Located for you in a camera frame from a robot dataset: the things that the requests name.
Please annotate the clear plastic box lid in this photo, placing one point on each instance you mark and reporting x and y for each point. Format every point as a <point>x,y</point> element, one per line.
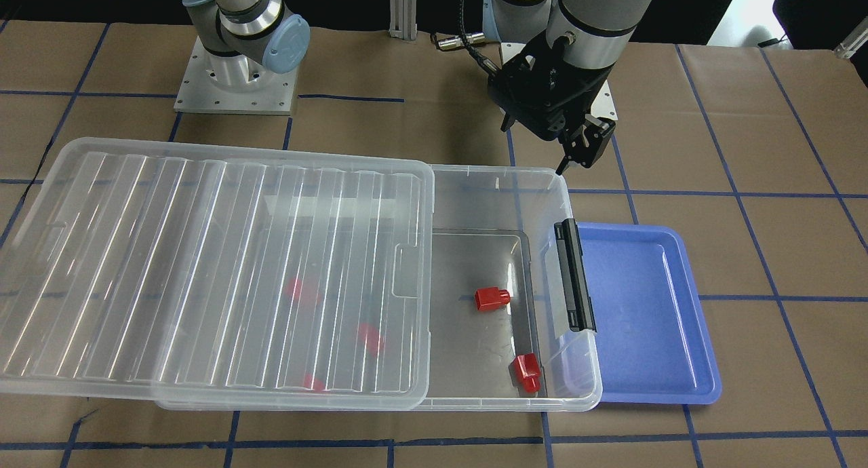
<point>82,277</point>

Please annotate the blue plastic tray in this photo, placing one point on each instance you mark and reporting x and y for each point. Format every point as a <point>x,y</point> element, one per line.
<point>652,338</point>

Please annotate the aluminium frame post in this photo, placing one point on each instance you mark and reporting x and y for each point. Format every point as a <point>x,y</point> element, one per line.
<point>402,20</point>

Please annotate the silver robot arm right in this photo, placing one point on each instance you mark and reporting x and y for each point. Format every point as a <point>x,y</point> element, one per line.
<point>267,32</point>

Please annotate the red block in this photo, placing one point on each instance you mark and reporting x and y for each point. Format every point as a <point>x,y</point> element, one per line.
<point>370,339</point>
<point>300,294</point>
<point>311,383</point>
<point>491,299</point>
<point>527,373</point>

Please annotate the black box latch handle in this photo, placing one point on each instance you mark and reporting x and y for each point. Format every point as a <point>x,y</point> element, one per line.
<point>578,304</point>

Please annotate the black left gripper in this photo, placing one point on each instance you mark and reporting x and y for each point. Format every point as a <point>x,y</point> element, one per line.
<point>588,142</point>

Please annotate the red block in box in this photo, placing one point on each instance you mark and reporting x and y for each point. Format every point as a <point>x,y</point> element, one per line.
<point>300,294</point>
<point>311,383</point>
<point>527,373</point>
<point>370,339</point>

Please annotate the clear plastic storage box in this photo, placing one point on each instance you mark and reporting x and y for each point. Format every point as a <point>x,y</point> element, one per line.
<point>502,285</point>

